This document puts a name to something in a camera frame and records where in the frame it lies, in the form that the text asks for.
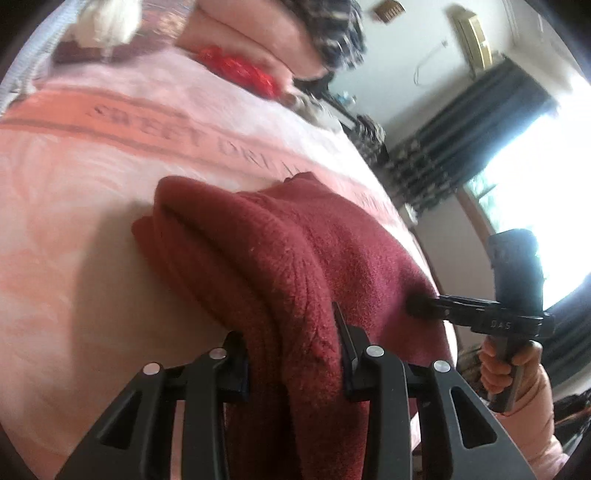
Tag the dark curtain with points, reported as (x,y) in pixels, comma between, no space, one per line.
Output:
(485,120)

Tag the person's right hand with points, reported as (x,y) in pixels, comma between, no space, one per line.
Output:
(491,374)

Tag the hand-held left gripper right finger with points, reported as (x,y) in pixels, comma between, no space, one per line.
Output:
(351,369)

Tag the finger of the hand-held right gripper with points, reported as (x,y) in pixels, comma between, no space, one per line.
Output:
(443,304)

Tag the dark red knit sweater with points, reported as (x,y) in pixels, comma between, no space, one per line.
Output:
(300,258)

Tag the wooden wall ornament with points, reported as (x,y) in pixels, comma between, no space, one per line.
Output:
(390,9)

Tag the red embroidered pillow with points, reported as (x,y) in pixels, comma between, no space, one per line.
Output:
(240,69)

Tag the beige cloth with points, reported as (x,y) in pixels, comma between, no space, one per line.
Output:
(318,115)

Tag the wall air conditioner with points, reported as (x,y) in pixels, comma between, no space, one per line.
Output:
(471,37)

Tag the dark wicker chair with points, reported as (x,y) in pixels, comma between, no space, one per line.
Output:
(371,136)

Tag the pink printed blanket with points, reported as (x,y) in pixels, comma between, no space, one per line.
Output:
(92,230)

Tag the person's right forearm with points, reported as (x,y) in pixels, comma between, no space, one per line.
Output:
(535,424)

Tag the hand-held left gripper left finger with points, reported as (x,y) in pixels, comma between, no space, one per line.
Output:
(238,369)

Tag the bright window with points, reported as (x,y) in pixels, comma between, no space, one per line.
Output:
(554,184)

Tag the dark patterned blanket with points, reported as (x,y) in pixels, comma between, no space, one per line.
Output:
(337,37)

